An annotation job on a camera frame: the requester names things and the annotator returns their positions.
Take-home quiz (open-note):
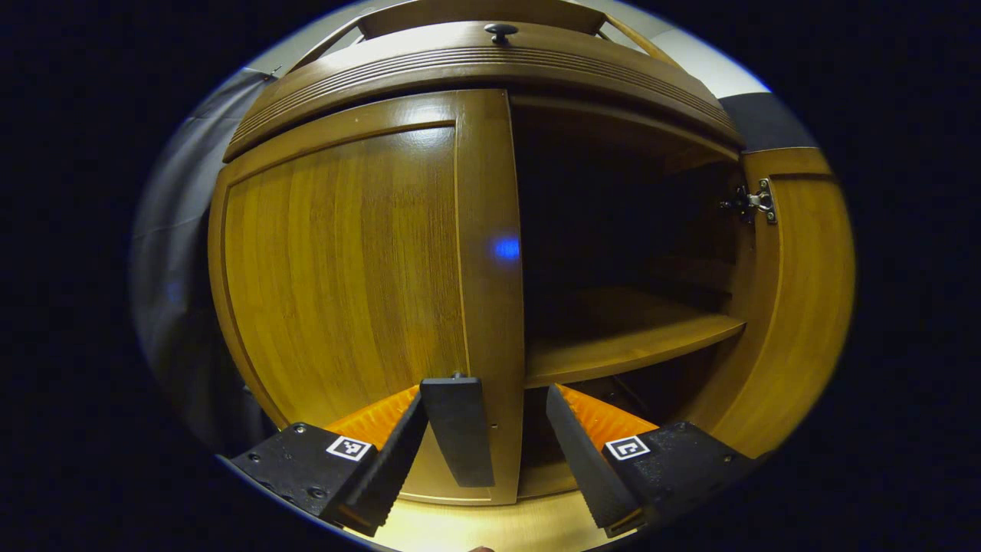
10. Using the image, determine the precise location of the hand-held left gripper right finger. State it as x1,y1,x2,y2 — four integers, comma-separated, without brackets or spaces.
546,383,767,537

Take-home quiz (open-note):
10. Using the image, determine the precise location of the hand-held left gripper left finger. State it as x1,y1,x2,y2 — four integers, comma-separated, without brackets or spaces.
230,386,430,537

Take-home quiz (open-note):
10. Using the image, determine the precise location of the wooden double-door shoe cabinet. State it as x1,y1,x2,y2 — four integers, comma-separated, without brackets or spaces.
207,0,856,507

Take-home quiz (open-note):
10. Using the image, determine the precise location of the metal door hinge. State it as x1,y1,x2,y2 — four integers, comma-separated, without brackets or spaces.
719,178,778,225

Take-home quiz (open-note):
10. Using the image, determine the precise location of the wooden cabinet drawer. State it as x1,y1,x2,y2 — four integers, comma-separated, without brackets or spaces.
222,21,746,163

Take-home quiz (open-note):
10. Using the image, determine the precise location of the wooden inner shelf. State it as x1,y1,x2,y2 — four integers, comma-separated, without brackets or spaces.
524,286,746,389

